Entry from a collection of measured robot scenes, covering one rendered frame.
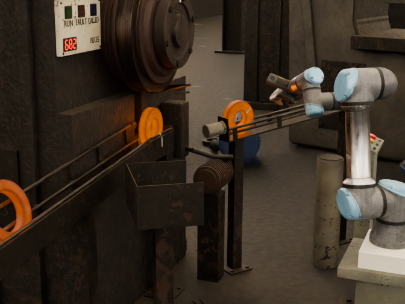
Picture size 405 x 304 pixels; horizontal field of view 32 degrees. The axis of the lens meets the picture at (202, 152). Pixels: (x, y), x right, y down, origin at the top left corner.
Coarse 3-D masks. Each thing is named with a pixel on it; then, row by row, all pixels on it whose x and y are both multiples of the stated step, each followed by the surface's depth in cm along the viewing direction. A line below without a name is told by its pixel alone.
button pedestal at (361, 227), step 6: (378, 138) 327; (372, 144) 315; (378, 144) 318; (372, 150) 307; (378, 150) 320; (372, 156) 307; (372, 162) 315; (372, 168) 316; (372, 174) 316; (354, 222) 324; (360, 222) 323; (366, 222) 322; (372, 222) 331; (354, 228) 325; (360, 228) 324; (366, 228) 323; (354, 234) 326; (360, 234) 325
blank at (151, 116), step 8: (144, 112) 276; (152, 112) 277; (160, 112) 284; (144, 120) 274; (152, 120) 278; (160, 120) 284; (144, 128) 273; (152, 128) 284; (160, 128) 285; (144, 136) 274
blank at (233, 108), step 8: (232, 104) 309; (240, 104) 311; (248, 104) 313; (224, 112) 309; (232, 112) 308; (240, 112) 315; (248, 112) 314; (232, 120) 309; (248, 120) 315; (240, 128) 313
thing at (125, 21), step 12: (120, 0) 252; (132, 0) 249; (120, 12) 251; (132, 12) 248; (120, 24) 250; (132, 24) 249; (120, 36) 251; (132, 36) 250; (120, 48) 253; (132, 48) 251; (120, 60) 256; (132, 60) 253; (132, 72) 258; (132, 84) 267; (144, 84) 262; (156, 84) 272; (168, 84) 282
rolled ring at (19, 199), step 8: (0, 184) 201; (8, 184) 204; (16, 184) 207; (0, 192) 204; (8, 192) 205; (16, 192) 206; (24, 192) 209; (16, 200) 207; (24, 200) 208; (16, 208) 208; (24, 208) 207; (16, 216) 208; (24, 216) 206; (16, 224) 206; (24, 224) 205; (0, 232) 196; (8, 232) 199; (0, 240) 196
